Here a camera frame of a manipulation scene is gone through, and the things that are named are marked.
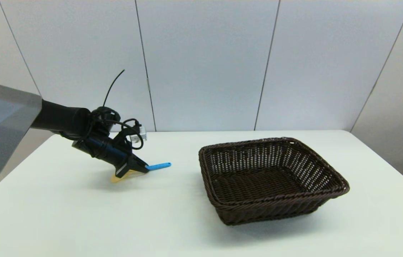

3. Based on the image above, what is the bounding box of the yellow spoon with blue handle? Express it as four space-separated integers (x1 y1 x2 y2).
111 162 172 183

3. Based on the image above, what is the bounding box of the dark brown wicker basket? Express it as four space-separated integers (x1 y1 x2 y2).
198 137 350 226

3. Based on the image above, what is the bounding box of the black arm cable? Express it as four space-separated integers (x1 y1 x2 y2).
90 69 144 151

